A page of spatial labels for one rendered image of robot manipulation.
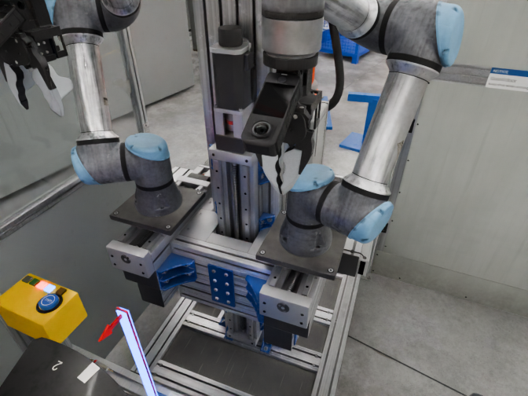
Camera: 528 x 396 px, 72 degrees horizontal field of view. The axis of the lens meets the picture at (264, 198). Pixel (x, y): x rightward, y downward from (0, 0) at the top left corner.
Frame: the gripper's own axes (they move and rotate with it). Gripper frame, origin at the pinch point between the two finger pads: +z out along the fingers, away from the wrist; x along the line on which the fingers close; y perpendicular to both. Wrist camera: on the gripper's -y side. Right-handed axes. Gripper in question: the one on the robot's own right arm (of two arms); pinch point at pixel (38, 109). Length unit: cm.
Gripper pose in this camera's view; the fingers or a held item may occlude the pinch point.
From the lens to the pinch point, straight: 84.1
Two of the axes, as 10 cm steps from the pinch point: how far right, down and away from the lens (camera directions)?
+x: -9.2, -2.3, 3.1
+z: 0.0, 8.1, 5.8
